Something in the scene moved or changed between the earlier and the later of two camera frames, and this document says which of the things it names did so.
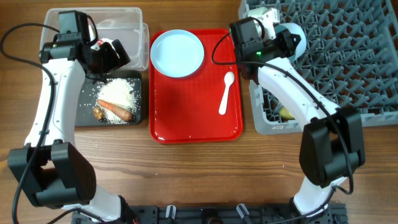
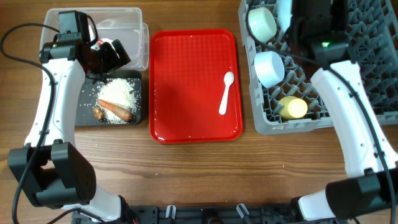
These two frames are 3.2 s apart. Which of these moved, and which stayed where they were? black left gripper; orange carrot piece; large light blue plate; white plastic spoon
Moved: large light blue plate
Stayed: black left gripper; orange carrot piece; white plastic spoon
